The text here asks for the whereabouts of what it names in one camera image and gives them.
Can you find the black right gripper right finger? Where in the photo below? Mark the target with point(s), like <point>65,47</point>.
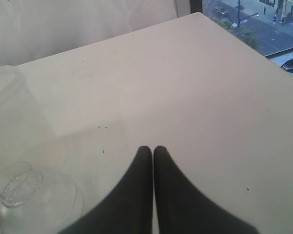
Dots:
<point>183,209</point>

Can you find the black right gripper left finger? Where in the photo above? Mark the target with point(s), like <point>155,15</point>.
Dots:
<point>127,209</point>

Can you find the clear plastic shaker lid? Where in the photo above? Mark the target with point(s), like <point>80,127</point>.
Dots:
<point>37,200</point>

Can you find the translucent white plastic cup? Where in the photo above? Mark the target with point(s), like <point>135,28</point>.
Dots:
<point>25,132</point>

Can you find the dark metal frame post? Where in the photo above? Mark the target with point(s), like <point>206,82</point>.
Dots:
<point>196,6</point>

